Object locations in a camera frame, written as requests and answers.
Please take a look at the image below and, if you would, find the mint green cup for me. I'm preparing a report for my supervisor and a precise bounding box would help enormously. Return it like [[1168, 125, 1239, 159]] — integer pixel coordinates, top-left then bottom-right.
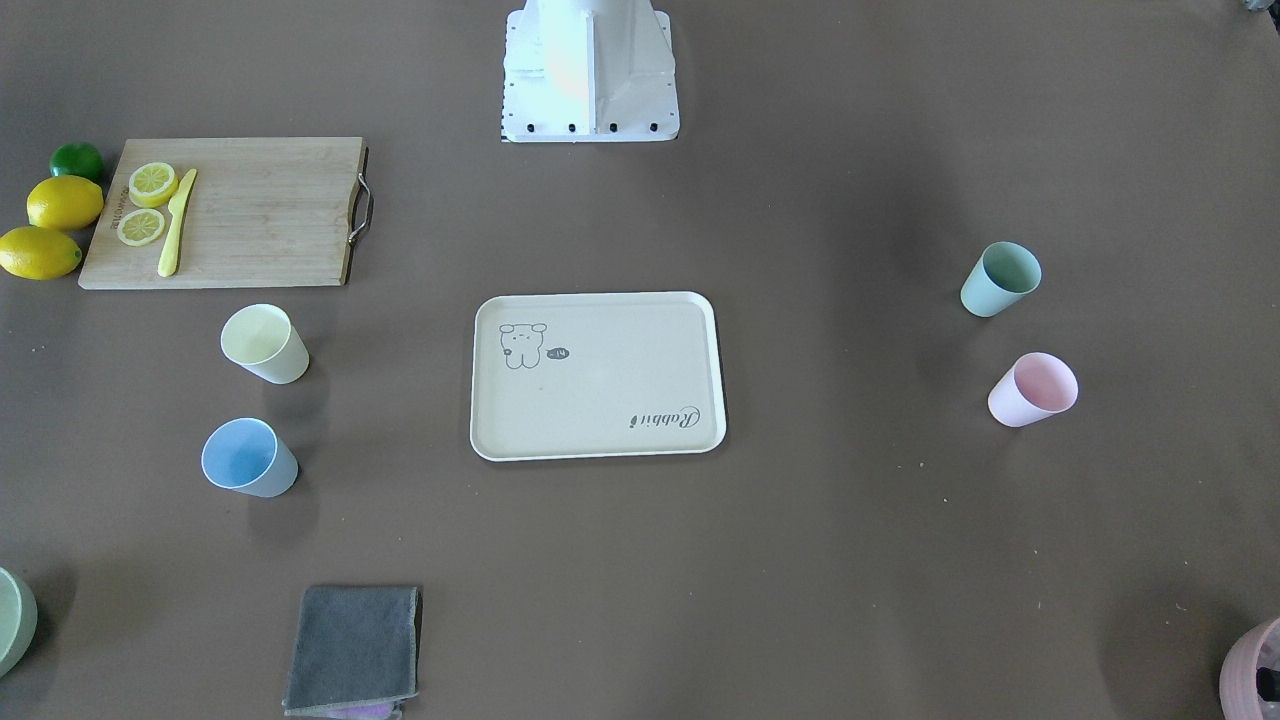
[[960, 241, 1043, 318]]

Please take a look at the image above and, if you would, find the lemon slice near blade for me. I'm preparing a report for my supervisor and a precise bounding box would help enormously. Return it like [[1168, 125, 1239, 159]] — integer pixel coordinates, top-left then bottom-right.
[[116, 208, 166, 247]]

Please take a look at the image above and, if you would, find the pink cup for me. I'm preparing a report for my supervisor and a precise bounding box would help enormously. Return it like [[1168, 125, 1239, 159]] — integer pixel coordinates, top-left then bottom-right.
[[987, 352, 1079, 428]]

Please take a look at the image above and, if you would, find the grey folded cloth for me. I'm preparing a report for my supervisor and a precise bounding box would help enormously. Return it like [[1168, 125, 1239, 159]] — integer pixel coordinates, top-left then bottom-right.
[[282, 585, 420, 719]]

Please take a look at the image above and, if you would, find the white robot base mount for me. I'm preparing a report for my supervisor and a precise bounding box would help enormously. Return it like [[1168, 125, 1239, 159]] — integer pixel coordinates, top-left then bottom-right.
[[500, 1, 681, 143]]

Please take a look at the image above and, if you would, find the green lime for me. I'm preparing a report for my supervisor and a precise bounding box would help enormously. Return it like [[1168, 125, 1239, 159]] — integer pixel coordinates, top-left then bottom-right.
[[49, 142, 104, 183]]

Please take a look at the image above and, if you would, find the pink ice bowl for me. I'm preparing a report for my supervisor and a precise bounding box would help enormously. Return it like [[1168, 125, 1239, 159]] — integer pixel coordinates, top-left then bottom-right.
[[1219, 618, 1279, 719]]

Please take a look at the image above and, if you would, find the whole lemon lower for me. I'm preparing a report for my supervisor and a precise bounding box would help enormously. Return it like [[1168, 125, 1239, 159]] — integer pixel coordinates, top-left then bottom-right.
[[1, 225, 83, 281]]

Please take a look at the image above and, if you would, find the pale yellow cup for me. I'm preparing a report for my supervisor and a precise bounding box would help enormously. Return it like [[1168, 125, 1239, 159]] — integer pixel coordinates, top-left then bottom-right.
[[220, 304, 310, 386]]

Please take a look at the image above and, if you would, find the green bowl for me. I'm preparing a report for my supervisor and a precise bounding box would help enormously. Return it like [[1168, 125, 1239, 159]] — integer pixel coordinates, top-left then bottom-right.
[[0, 568, 38, 676]]

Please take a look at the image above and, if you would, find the yellow plastic knife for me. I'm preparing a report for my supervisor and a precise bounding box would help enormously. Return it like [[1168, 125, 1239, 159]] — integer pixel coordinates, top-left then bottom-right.
[[156, 168, 198, 277]]

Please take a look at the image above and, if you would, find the wooden cutting board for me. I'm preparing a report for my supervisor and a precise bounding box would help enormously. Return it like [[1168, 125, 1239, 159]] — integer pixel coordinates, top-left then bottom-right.
[[78, 137, 369, 290]]

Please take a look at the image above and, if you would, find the whole lemon upper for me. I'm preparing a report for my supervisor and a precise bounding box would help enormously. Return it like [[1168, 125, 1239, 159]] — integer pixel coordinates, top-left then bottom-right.
[[26, 176, 105, 231]]

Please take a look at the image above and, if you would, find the cream rabbit print tray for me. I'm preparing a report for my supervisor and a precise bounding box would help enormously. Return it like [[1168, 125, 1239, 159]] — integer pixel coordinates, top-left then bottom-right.
[[470, 291, 727, 462]]

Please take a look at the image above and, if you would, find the lemon slice near handle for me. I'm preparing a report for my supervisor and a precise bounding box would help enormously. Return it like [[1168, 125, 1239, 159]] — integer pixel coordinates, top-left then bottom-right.
[[127, 161, 180, 209]]

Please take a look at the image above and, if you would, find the whole lemon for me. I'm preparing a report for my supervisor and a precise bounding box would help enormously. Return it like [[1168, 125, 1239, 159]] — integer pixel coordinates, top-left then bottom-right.
[[1, 225, 83, 281], [26, 176, 105, 231]]

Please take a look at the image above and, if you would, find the light blue cup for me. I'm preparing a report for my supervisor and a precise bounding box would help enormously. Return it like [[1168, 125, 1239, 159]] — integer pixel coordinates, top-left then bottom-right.
[[201, 418, 300, 498]]

